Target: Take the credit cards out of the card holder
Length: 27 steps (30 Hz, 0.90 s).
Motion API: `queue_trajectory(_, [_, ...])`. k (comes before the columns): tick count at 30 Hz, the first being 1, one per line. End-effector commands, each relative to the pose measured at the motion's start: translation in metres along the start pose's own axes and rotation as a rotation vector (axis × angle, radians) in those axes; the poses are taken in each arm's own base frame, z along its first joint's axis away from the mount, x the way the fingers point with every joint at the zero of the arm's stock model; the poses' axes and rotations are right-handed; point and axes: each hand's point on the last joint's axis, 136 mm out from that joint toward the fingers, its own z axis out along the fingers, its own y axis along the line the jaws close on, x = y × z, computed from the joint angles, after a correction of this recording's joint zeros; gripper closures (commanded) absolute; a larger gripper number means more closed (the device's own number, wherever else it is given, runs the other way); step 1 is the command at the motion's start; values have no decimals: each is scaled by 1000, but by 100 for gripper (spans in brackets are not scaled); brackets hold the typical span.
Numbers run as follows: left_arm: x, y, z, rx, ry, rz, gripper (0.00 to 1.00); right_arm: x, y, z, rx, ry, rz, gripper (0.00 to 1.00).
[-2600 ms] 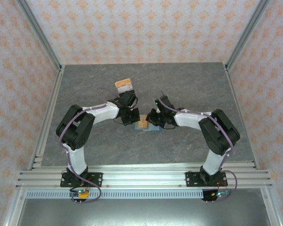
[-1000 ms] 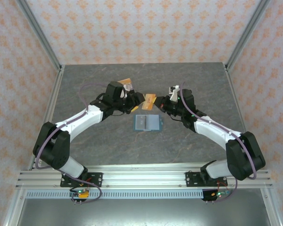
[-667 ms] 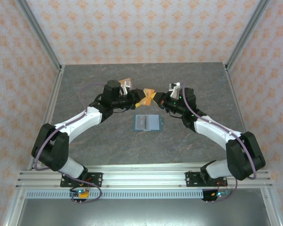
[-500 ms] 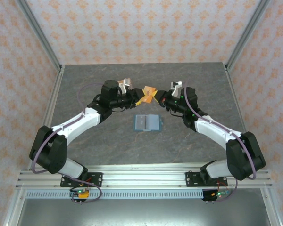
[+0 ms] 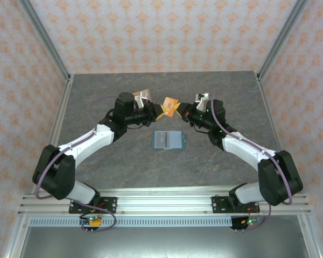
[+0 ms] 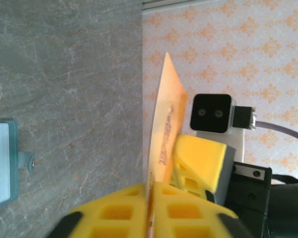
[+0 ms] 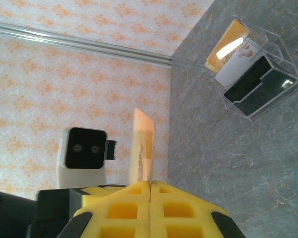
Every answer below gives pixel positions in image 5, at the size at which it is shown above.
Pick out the orange credit card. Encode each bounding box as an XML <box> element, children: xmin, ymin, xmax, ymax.
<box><xmin>161</xmin><ymin>96</ymin><xmax>179</xmax><ymax>118</ymax></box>

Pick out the blue card holder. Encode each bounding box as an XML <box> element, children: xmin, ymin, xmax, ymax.
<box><xmin>151</xmin><ymin>130</ymin><xmax>187</xmax><ymax>151</ymax></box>

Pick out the beige card with dark stripe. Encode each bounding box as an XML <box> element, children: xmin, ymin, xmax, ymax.
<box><xmin>132</xmin><ymin>90</ymin><xmax>153</xmax><ymax>101</ymax></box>

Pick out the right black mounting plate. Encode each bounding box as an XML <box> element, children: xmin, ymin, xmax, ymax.
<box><xmin>212</xmin><ymin>195</ymin><xmax>260</xmax><ymax>214</ymax></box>

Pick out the black mounting plate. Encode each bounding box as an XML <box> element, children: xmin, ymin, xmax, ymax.
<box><xmin>68</xmin><ymin>196</ymin><xmax>118</xmax><ymax>214</ymax></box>
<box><xmin>212</xmin><ymin>195</ymin><xmax>260</xmax><ymax>214</ymax></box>

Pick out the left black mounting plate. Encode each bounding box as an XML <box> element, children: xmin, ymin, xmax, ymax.
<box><xmin>68</xmin><ymin>196</ymin><xmax>118</xmax><ymax>214</ymax></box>

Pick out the right controller board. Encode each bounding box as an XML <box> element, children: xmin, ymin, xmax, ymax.
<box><xmin>230</xmin><ymin>214</ymin><xmax>266</xmax><ymax>232</ymax></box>

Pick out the left controller board yellow connector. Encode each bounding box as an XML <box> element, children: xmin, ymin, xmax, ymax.
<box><xmin>79</xmin><ymin>213</ymin><xmax>103</xmax><ymax>232</ymax></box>

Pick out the grey metal sheet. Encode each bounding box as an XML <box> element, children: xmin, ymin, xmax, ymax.
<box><xmin>18</xmin><ymin>227</ymin><xmax>312</xmax><ymax>258</ymax></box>

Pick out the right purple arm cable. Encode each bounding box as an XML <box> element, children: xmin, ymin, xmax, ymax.
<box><xmin>209</xmin><ymin>92</ymin><xmax>296</xmax><ymax>232</ymax></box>

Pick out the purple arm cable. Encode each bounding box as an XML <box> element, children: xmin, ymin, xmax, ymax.
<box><xmin>209</xmin><ymin>92</ymin><xmax>296</xmax><ymax>232</ymax></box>
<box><xmin>33</xmin><ymin>95</ymin><xmax>117</xmax><ymax>233</ymax></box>

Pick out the right aluminium side rail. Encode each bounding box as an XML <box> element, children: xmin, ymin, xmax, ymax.
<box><xmin>255</xmin><ymin>74</ymin><xmax>297</xmax><ymax>194</ymax></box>

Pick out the aluminium side rail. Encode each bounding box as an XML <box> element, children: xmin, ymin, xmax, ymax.
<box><xmin>31</xmin><ymin>75</ymin><xmax>75</xmax><ymax>194</ymax></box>
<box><xmin>255</xmin><ymin>74</ymin><xmax>297</xmax><ymax>194</ymax></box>

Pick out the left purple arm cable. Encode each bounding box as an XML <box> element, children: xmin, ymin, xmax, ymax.
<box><xmin>33</xmin><ymin>95</ymin><xmax>117</xmax><ymax>233</ymax></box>

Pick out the left aluminium side rail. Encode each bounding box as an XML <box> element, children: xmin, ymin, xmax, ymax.
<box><xmin>31</xmin><ymin>75</ymin><xmax>75</xmax><ymax>194</ymax></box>

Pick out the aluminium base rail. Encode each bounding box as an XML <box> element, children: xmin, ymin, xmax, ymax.
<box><xmin>17</xmin><ymin>188</ymin><xmax>312</xmax><ymax>216</ymax></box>

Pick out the right aluminium frame post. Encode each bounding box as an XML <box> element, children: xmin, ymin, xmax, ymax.
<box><xmin>257</xmin><ymin>0</ymin><xmax>310</xmax><ymax>81</ymax></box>

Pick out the aluminium frame post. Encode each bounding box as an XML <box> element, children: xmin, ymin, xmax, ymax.
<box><xmin>257</xmin><ymin>0</ymin><xmax>310</xmax><ymax>81</ymax></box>
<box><xmin>17</xmin><ymin>0</ymin><xmax>72</xmax><ymax>81</ymax></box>

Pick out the grey slotted cable duct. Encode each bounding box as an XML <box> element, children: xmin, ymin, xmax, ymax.
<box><xmin>29</xmin><ymin>217</ymin><xmax>234</xmax><ymax>228</ymax></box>

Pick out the left aluminium frame post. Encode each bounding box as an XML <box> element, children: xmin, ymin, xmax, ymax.
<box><xmin>17</xmin><ymin>0</ymin><xmax>72</xmax><ymax>81</ymax></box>

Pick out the right aluminium frame leg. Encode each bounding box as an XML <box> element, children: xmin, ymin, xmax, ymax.
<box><xmin>297</xmin><ymin>214</ymin><xmax>323</xmax><ymax>258</ymax></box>

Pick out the aluminium frame leg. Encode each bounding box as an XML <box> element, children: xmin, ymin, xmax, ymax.
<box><xmin>297</xmin><ymin>214</ymin><xmax>323</xmax><ymax>258</ymax></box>
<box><xmin>2</xmin><ymin>214</ymin><xmax>30</xmax><ymax>258</ymax></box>

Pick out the left aluminium frame leg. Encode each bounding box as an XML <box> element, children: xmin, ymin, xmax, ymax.
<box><xmin>2</xmin><ymin>214</ymin><xmax>30</xmax><ymax>258</ymax></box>

